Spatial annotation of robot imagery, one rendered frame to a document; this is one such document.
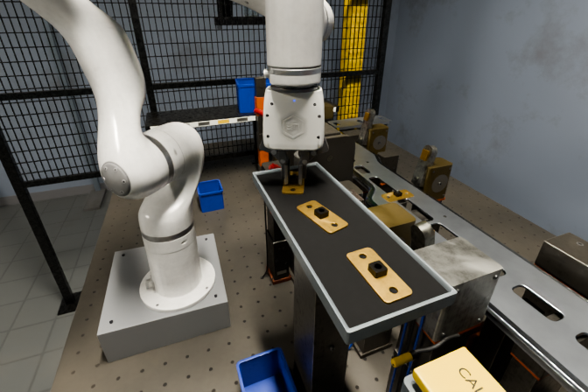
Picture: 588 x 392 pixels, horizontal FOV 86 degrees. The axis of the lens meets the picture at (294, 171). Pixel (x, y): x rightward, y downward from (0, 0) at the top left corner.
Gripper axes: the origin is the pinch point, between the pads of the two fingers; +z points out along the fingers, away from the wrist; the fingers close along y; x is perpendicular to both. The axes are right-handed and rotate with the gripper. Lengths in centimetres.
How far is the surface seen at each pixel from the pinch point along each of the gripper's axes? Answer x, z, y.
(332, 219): -11.6, 2.1, 6.6
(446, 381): -34.3, 2.3, 15.0
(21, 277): 82, 119, -172
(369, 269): -22.2, 1.7, 10.4
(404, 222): 0.0, 10.3, 21.4
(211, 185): 68, 42, -41
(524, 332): -16.9, 17.9, 36.3
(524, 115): 165, 35, 146
